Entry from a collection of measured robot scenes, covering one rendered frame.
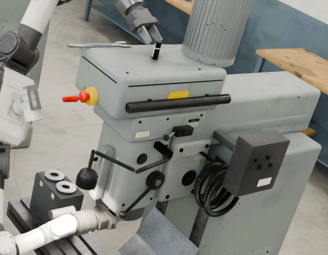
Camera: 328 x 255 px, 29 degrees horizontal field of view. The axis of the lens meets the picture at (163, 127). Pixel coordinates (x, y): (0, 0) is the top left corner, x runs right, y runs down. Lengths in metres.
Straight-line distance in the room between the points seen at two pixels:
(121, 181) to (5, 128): 0.44
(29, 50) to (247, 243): 1.23
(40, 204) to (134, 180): 0.71
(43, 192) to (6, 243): 0.69
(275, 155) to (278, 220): 0.65
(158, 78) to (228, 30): 0.33
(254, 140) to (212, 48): 0.35
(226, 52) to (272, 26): 5.04
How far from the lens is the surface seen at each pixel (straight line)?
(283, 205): 2.79
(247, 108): 2.44
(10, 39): 2.31
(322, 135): 6.55
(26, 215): 2.88
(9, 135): 2.26
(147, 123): 2.10
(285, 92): 2.61
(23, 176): 4.89
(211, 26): 2.19
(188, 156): 2.32
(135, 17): 2.13
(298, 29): 7.02
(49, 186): 2.75
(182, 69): 2.11
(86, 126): 5.80
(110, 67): 1.99
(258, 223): 2.73
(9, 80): 2.29
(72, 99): 2.15
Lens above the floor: 2.59
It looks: 25 degrees down
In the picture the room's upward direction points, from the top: 16 degrees clockwise
